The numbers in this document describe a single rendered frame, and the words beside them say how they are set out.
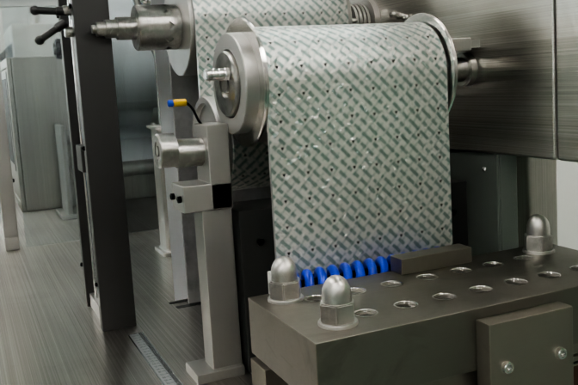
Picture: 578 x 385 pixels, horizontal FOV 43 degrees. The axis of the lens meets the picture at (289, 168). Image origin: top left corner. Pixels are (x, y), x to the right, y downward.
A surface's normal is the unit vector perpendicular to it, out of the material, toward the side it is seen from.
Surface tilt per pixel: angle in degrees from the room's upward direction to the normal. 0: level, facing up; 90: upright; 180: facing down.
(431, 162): 90
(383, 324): 0
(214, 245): 90
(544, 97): 90
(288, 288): 90
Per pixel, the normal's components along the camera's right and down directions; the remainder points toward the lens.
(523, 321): 0.41, 0.09
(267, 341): -0.91, 0.11
